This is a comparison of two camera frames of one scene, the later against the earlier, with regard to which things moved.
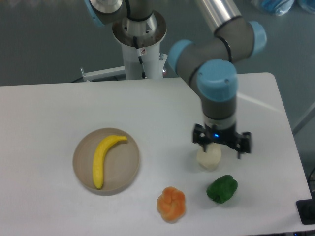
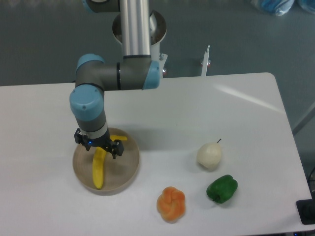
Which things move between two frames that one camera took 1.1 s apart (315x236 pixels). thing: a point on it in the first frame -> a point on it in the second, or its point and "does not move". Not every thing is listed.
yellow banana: [99, 155] does not move
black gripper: [239, 143] -> [104, 141]
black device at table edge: [306, 209] does not move
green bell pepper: [221, 189] does not move
